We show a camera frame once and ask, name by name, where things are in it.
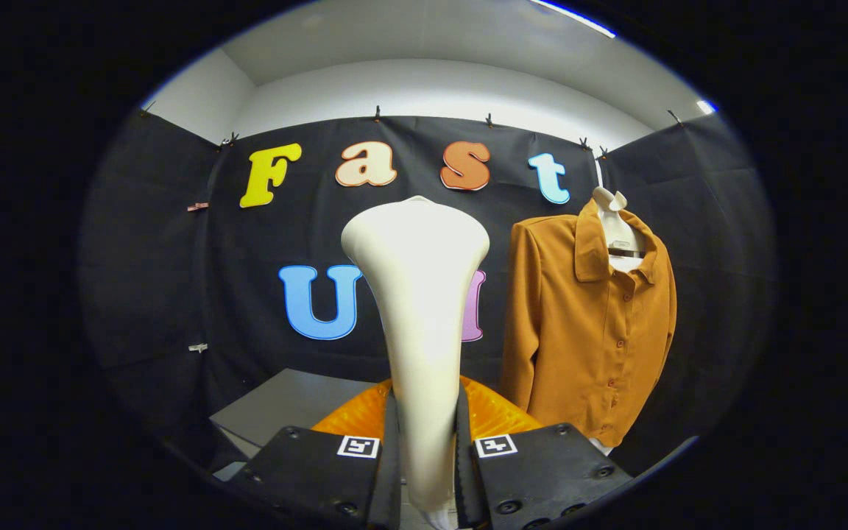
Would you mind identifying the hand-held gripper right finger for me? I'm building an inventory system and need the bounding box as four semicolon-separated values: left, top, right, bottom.
456;375;632;530

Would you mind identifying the black backdrop cloth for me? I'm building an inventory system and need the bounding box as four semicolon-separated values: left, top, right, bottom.
78;103;778;472

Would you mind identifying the orange button shirt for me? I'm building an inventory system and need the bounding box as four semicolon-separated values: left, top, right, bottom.
499;199;678;448

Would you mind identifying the white garment steamer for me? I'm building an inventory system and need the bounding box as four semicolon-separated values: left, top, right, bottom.
341;195;491;530

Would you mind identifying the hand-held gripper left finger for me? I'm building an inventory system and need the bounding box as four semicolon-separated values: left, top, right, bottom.
231;378;403;530

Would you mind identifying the long ceiling light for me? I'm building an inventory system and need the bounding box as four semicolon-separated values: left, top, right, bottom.
529;0;618;39

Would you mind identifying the white clothes hanger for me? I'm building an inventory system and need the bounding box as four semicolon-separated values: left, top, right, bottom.
591;158;646;273

